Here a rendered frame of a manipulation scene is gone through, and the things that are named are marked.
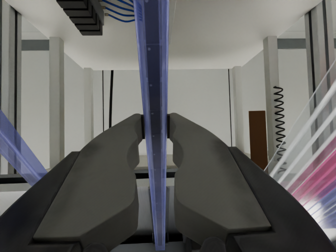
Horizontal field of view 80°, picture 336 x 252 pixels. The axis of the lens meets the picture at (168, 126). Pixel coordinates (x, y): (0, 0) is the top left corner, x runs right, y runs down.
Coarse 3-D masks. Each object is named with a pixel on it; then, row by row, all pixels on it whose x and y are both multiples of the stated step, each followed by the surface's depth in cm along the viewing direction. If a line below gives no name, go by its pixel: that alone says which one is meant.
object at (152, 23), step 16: (144, 0) 8; (160, 0) 8; (144, 16) 8; (160, 16) 8; (144, 32) 8; (160, 32) 8; (144, 48) 9; (160, 48) 9; (144, 64) 9; (160, 64) 9; (144, 80) 10; (160, 80) 10; (144, 96) 11; (160, 96) 11; (144, 112) 11; (160, 112) 12; (144, 128) 12; (160, 128) 12; (160, 144) 13; (160, 160) 15; (160, 176) 16; (160, 192) 18; (160, 208) 20; (160, 224) 23; (160, 240) 27
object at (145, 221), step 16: (0, 176) 27; (16, 176) 27; (144, 176) 28; (0, 192) 21; (16, 192) 21; (144, 192) 23; (0, 208) 24; (144, 208) 26; (144, 224) 30; (128, 240) 35
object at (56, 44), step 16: (272, 48) 61; (272, 64) 61; (112, 80) 94; (240, 80) 88; (272, 80) 61; (240, 96) 88; (272, 96) 61; (240, 112) 88; (272, 112) 61; (240, 128) 87; (272, 128) 60; (240, 144) 87; (272, 144) 60; (144, 160) 69
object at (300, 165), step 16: (320, 96) 13; (304, 112) 15; (320, 112) 14; (304, 128) 15; (320, 128) 15; (288, 144) 16; (304, 144) 16; (320, 144) 16; (272, 160) 19; (288, 160) 18; (304, 160) 18; (320, 160) 18; (272, 176) 19; (288, 176) 20; (304, 176) 20; (320, 176) 20; (304, 192) 22; (320, 192) 23; (320, 208) 26; (320, 224) 30
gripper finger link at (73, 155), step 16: (64, 160) 8; (48, 176) 7; (64, 176) 7; (32, 192) 7; (48, 192) 7; (16, 208) 6; (32, 208) 6; (0, 224) 6; (16, 224) 6; (32, 224) 6; (0, 240) 5; (16, 240) 5; (32, 240) 6
